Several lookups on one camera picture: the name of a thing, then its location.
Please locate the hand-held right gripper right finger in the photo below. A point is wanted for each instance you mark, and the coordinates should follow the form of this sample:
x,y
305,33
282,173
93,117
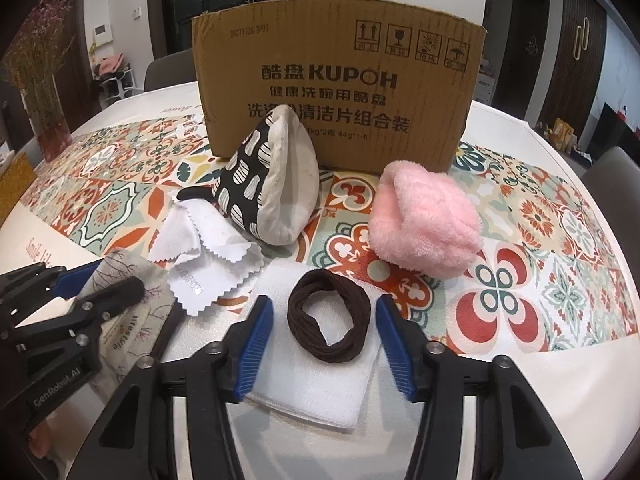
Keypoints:
x,y
396,350

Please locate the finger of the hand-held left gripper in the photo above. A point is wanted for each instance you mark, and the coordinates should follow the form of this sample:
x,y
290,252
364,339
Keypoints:
x,y
77,277
120,292

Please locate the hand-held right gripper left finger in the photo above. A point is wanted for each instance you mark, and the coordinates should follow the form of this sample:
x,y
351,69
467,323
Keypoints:
x,y
254,347

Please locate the beige printed fabric bag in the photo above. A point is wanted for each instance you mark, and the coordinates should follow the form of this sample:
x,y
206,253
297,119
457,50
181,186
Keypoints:
x,y
125,330

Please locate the brown hair band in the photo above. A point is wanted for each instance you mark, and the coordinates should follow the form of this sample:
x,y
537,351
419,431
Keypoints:
x,y
300,305

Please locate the white towel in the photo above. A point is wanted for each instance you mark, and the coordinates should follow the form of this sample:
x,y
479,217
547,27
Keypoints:
x,y
310,385

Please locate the white zigzag-edged cleaning cloth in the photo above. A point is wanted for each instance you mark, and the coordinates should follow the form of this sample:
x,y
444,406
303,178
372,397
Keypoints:
x,y
200,240

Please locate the pink fluffy cloth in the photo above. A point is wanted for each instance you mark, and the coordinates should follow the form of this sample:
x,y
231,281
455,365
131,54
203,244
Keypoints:
x,y
425,220

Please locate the black white patterned oven mitt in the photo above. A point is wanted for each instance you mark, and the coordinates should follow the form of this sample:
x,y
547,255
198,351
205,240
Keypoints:
x,y
280,180

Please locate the brown cardboard box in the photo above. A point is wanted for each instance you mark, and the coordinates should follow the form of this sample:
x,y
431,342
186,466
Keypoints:
x,y
340,60

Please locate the yellow woven box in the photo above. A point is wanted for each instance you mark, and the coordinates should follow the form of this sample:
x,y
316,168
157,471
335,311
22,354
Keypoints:
x,y
15,172

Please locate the glass vase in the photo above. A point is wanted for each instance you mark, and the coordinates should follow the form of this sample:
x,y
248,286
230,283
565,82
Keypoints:
x,y
50,125

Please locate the patterned tablecloth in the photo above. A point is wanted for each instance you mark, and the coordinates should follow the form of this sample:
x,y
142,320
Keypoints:
x,y
525,240

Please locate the white storage rack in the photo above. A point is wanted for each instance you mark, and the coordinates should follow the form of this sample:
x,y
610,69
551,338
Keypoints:
x,y
117,85

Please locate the pink plush item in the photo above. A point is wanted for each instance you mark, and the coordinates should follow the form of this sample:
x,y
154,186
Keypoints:
x,y
112,63

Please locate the grey dining chair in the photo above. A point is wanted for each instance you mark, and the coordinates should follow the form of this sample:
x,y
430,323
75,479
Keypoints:
x,y
612,175
170,70

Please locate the dried flower bunch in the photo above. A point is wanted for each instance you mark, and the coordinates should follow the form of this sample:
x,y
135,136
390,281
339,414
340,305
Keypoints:
x,y
40,35

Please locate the yellow paper bag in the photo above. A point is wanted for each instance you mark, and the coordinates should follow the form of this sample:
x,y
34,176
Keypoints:
x,y
565,132

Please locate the sliding glass door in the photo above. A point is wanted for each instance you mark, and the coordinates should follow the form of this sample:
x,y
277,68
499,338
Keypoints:
x,y
190,0

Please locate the black television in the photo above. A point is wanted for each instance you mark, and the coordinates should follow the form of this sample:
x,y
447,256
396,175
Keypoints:
x,y
617,130

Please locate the dark wooden door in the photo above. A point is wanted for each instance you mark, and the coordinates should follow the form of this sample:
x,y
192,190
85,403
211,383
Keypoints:
x,y
520,45

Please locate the white wall intercom panel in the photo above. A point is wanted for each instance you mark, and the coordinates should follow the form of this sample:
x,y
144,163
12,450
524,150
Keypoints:
x,y
102,35

